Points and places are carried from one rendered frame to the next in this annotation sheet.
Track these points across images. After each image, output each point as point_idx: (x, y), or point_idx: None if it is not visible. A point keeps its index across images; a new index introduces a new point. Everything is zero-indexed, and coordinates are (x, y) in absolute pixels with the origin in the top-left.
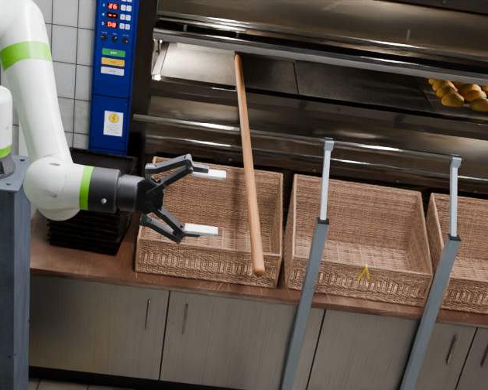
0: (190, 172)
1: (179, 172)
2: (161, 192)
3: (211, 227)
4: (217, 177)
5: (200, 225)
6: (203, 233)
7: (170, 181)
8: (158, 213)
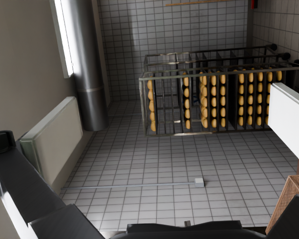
0: (17, 149)
1: (2, 185)
2: (117, 236)
3: (274, 128)
4: (60, 104)
5: (290, 147)
6: (292, 95)
7: (37, 197)
8: None
